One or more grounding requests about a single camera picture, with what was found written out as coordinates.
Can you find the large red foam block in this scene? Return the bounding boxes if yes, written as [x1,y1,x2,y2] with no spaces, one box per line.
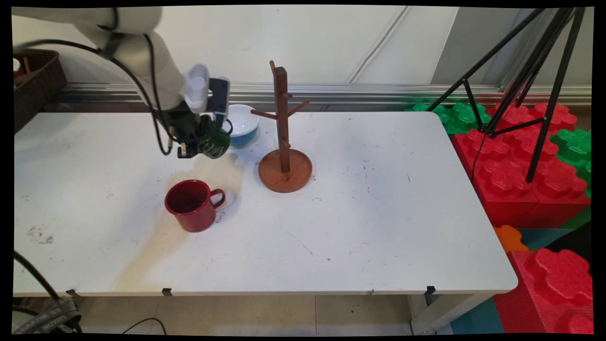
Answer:
[452,102,591,229]

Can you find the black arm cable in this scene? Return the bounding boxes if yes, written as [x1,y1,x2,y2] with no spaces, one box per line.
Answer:
[13,7,174,156]

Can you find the red enamel mug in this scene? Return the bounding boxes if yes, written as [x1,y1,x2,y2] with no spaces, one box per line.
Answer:
[164,179,226,233]

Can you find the white table leg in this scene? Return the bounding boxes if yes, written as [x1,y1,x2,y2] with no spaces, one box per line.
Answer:
[410,294,493,335]

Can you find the black tripod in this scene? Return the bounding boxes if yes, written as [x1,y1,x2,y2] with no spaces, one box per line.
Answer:
[426,7,588,184]

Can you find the green enamel mug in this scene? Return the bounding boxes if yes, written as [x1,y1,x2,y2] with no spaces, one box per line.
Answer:
[198,116,233,159]

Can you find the white and blue bowl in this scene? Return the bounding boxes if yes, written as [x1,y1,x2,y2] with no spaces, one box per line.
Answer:
[226,104,260,148]

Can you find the black floor cable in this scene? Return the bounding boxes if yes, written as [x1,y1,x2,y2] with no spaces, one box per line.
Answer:
[123,318,167,335]

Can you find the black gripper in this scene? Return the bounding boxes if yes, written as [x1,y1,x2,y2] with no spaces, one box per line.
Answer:
[163,107,216,160]

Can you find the brown wicker basket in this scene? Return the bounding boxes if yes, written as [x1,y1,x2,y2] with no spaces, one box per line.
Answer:
[13,49,68,134]

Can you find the teal foam mat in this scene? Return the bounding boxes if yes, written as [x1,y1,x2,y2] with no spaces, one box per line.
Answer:
[516,227,576,250]

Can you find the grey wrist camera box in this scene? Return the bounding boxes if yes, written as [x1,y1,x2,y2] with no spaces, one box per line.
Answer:
[208,77,232,129]

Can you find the aluminium wall rail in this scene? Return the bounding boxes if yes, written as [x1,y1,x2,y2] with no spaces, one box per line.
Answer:
[57,83,592,107]

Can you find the orange foam piece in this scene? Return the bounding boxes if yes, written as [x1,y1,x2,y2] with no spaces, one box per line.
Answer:
[493,225,530,253]

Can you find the white wall cable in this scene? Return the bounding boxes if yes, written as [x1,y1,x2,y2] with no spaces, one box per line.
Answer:
[348,6,412,84]

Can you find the white ribbed camera mount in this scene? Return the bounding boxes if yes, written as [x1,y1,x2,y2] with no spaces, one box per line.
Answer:
[179,64,210,115]

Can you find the brown wooden mug tree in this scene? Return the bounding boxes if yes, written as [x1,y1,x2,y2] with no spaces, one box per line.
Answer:
[250,61,313,193]

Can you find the green foam block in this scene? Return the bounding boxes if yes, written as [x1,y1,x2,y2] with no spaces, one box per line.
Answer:
[405,102,492,135]
[549,129,592,199]

